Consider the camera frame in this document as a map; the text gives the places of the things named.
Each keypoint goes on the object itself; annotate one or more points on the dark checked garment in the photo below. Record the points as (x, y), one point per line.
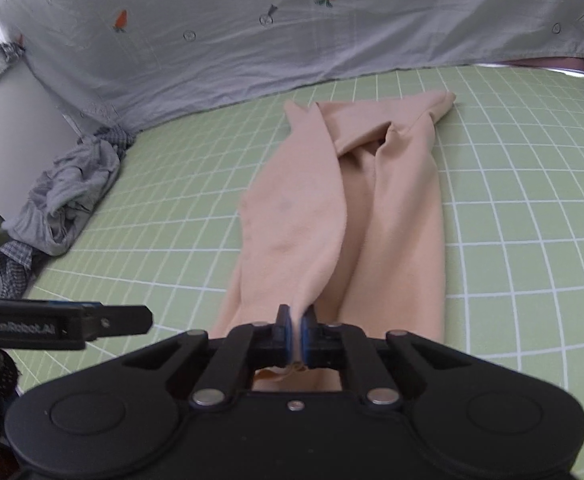
(19, 270)

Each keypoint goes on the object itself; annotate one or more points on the grey carrot-print sheet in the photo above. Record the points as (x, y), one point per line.
(252, 45)

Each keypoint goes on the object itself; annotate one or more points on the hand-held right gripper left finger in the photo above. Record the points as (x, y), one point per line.
(285, 335)

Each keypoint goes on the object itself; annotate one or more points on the crumpled grey garment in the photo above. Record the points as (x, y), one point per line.
(67, 195)

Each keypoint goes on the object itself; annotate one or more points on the green grid cutting mat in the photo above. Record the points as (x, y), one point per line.
(512, 210)

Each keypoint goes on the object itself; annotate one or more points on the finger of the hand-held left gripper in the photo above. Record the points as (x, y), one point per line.
(122, 320)

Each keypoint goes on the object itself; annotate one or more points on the beige long-sleeve sweater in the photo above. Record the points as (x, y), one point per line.
(297, 210)

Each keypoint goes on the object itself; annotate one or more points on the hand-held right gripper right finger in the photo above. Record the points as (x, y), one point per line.
(308, 337)

